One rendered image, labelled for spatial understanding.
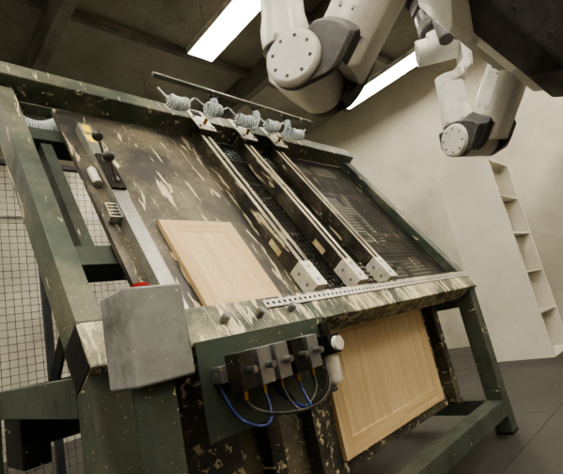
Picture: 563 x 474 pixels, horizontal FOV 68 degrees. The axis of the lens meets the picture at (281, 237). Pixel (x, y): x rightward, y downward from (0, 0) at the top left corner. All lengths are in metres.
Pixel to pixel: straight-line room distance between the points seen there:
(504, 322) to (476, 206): 1.23
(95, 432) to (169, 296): 0.33
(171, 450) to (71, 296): 0.44
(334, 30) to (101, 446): 0.88
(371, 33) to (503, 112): 0.52
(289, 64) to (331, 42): 0.06
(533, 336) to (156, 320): 4.32
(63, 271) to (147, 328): 0.39
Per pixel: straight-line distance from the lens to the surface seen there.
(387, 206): 2.85
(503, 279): 4.84
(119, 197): 1.48
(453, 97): 1.15
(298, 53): 0.59
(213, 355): 1.12
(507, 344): 4.94
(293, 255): 1.59
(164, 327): 0.83
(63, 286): 1.11
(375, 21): 0.61
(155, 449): 0.86
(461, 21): 0.75
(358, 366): 1.96
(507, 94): 1.05
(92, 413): 1.01
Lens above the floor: 0.80
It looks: 12 degrees up
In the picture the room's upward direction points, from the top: 12 degrees counter-clockwise
